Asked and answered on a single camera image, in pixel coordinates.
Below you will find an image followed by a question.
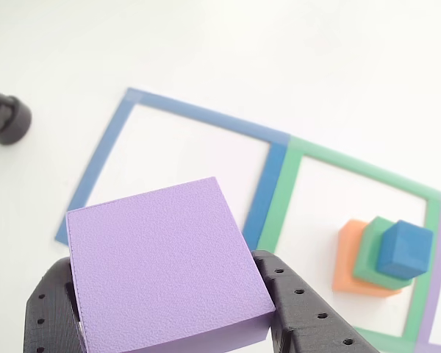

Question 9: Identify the green block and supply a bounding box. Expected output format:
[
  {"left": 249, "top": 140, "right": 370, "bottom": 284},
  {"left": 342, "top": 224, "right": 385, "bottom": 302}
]
[{"left": 352, "top": 215, "right": 415, "bottom": 291}]

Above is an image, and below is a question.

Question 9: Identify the green tape square frame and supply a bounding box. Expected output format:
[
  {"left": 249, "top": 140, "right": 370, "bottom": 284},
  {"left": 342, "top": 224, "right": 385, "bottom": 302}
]
[{"left": 255, "top": 134, "right": 441, "bottom": 353}]

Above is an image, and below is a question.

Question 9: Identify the blue tape square frame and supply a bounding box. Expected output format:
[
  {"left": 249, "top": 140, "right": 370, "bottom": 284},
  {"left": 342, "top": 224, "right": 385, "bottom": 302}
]
[{"left": 54, "top": 87, "right": 291, "bottom": 254}]

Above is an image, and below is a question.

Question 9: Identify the purple tape square frame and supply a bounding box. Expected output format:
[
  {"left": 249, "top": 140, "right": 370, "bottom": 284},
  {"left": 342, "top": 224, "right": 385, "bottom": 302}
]
[{"left": 415, "top": 190, "right": 441, "bottom": 353}]

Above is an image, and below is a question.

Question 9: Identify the orange block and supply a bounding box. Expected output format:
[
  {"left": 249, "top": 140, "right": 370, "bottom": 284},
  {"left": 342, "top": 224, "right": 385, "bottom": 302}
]
[{"left": 331, "top": 218, "right": 404, "bottom": 298}]

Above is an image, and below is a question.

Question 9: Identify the small blue cube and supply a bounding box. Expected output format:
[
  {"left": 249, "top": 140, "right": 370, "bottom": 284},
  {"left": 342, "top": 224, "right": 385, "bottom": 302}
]
[{"left": 375, "top": 219, "right": 435, "bottom": 282}]

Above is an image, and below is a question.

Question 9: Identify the black tripod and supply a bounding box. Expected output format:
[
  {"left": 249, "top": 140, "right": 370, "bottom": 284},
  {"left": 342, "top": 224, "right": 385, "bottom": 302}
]
[{"left": 0, "top": 87, "right": 33, "bottom": 146}]

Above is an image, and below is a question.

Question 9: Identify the large purple block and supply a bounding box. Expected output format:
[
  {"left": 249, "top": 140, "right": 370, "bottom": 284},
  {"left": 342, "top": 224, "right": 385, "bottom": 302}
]
[{"left": 65, "top": 176, "right": 276, "bottom": 353}]

